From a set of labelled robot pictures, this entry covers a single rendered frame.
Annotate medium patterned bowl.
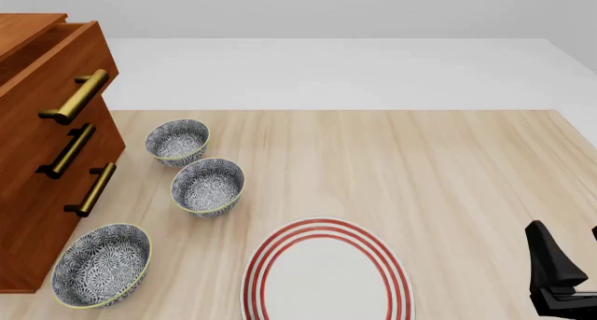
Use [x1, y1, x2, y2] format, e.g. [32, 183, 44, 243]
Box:
[170, 158, 246, 219]

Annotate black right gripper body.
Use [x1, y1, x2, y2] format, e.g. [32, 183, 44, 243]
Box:
[529, 286, 597, 316]

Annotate small patterned bowl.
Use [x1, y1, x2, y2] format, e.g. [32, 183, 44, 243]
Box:
[144, 118, 211, 169]

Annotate wooden drawer, large brass handle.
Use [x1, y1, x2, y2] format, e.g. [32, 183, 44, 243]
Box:
[0, 21, 120, 185]

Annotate white plate with red rings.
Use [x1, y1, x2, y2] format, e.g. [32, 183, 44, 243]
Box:
[239, 215, 416, 320]

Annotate wooden drawer, slim brass handle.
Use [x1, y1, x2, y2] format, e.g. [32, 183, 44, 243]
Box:
[0, 118, 127, 295]

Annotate wooden drawer, dark brass handle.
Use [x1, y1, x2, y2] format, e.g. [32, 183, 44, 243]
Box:
[0, 96, 124, 237]

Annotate slim brass bar handle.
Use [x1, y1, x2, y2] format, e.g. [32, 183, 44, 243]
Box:
[62, 161, 118, 219]

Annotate dark brass bar handle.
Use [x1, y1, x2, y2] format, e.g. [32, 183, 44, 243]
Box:
[35, 122, 98, 180]

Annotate large brass bar handle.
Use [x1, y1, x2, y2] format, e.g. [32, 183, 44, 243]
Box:
[36, 68, 111, 127]

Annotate wooden cabinet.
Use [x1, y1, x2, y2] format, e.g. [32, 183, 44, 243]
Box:
[0, 12, 127, 295]

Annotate large patterned bowl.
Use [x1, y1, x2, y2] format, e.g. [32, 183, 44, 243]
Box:
[49, 222, 153, 310]

